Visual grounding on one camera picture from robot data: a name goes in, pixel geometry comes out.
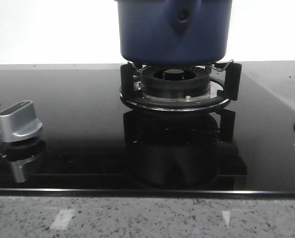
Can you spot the silver stove knob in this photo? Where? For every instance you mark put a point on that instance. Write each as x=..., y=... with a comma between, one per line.
x=19, y=122

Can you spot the black burner head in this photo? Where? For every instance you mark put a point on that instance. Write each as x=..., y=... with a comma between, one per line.
x=168, y=82

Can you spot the black glass gas hob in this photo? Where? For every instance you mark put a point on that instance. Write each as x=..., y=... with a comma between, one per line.
x=92, y=144

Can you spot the wire pot reducer stand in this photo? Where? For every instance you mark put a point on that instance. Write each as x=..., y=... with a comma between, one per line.
x=219, y=67

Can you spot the blue cooking pot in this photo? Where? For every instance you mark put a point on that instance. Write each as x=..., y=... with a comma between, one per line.
x=173, y=32

